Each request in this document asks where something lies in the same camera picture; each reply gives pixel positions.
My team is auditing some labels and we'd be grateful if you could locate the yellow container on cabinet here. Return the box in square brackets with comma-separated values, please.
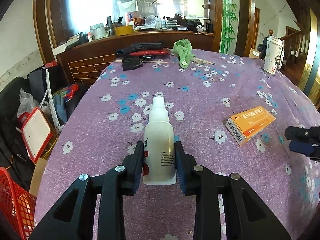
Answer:
[115, 25, 134, 36]

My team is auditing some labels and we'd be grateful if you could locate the cardboard box piece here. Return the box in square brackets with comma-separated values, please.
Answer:
[29, 158, 48, 197]

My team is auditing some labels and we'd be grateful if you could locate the black red tool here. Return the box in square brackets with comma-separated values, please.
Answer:
[116, 42, 170, 57]

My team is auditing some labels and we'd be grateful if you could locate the green cloth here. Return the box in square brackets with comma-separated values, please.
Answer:
[173, 38, 195, 69]

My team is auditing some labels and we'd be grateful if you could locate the large framed mirror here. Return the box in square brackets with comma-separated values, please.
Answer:
[47, 0, 223, 46]

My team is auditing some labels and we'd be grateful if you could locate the wooden stair railing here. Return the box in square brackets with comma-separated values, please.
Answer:
[279, 30, 309, 69]

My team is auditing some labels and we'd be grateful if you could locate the wooden brick-pattern cabinet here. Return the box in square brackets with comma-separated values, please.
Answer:
[56, 30, 214, 85]

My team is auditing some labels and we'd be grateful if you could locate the black sofa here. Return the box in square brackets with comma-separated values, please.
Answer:
[0, 77, 35, 191]

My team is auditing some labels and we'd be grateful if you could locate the white patterned paper cup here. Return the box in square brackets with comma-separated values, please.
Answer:
[263, 36, 284, 75]

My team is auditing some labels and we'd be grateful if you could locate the red framed white board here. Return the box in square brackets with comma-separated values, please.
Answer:
[22, 107, 56, 164]

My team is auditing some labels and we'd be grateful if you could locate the purple floral tablecloth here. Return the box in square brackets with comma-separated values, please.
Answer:
[35, 50, 319, 239]

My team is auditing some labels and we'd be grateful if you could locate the metal pot on cabinet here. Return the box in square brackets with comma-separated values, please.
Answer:
[90, 23, 106, 40]

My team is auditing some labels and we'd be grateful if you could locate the red plastic mesh basket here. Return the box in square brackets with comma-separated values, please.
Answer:
[1, 167, 36, 239]

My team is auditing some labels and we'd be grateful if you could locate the white plastic bottle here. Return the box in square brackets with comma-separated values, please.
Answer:
[143, 96, 176, 185]

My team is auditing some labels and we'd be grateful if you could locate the clear plastic bag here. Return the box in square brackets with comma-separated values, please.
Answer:
[17, 88, 39, 118]

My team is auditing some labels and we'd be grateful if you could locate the black round case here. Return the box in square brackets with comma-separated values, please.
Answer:
[121, 55, 143, 71]

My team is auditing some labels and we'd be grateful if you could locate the orange medicine box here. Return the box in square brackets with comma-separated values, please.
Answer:
[225, 106, 276, 146]

